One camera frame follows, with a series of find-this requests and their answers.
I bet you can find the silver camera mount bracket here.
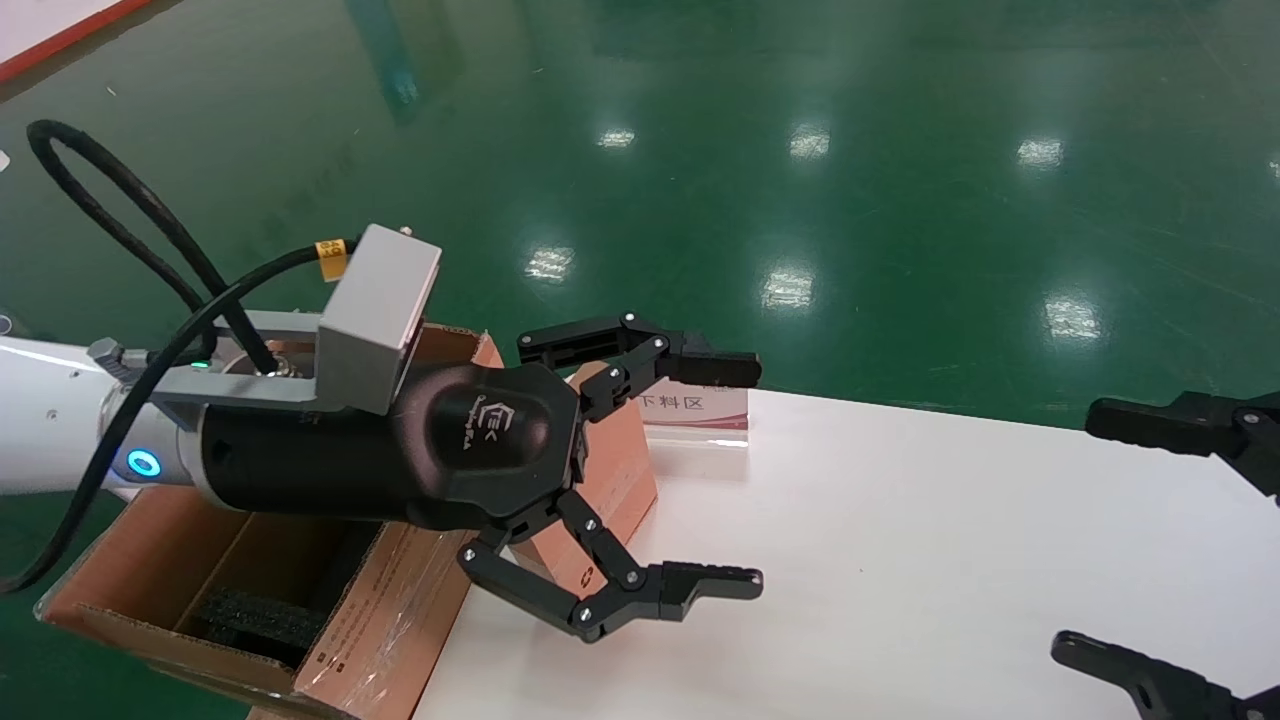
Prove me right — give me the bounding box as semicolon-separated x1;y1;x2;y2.
88;309;327;407

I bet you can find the large open cardboard box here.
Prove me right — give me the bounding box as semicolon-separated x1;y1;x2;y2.
35;322;521;720

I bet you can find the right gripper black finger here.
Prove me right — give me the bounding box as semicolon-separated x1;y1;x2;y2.
1086;390;1280;498
1051;630;1280;720

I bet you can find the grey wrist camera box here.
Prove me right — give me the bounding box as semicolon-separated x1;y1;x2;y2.
317;224;443;416

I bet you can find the acrylic sign with red print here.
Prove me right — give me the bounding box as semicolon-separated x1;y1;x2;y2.
640;385;750;448

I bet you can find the thick black looped cable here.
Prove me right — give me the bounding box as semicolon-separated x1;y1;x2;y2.
27;119;283;377

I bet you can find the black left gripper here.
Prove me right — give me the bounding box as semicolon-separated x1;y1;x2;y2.
200;312;765;644

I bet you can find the black foam insert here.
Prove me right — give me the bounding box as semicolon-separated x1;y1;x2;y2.
190;587;333;668

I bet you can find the thin black camera cable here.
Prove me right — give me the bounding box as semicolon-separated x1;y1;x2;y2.
0;240;357;597

